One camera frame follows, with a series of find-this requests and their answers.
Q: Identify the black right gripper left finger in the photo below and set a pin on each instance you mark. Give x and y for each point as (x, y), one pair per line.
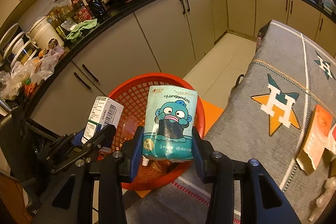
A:
(117, 168)

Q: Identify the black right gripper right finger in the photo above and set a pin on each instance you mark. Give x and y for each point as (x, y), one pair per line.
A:
(215, 168)

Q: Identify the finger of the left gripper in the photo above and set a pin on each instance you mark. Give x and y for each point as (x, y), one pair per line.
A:
(85, 153)
(101, 139)

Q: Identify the white green carton box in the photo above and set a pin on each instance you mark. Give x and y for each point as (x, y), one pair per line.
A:
(104, 112)

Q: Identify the teal cartoon tissue pack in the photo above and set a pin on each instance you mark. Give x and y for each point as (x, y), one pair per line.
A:
(169, 120)

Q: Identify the orange carton box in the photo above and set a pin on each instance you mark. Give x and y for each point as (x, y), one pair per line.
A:
(314, 145)

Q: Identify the clear plastic bag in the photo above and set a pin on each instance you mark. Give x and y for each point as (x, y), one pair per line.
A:
(324, 199)

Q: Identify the red plastic mesh basket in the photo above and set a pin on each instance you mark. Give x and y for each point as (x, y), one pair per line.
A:
(132, 95)

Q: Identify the orange stool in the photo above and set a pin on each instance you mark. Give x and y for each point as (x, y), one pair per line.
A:
(212, 114)

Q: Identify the crumpled plastic bags pile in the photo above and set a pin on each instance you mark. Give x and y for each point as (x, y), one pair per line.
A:
(35, 70)

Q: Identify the green cloth rag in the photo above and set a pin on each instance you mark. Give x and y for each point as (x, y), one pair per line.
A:
(81, 28)

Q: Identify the white rice cooker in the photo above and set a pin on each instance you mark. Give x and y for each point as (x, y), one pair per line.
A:
(42, 32)

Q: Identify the red-label sauce bottle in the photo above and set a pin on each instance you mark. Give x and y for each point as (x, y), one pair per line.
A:
(80, 10)

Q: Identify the dark soy sauce bottle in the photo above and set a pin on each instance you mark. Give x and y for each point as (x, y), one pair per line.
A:
(98, 10)

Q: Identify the grey star-patterned tablecloth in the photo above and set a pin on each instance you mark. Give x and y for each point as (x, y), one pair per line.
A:
(268, 115)

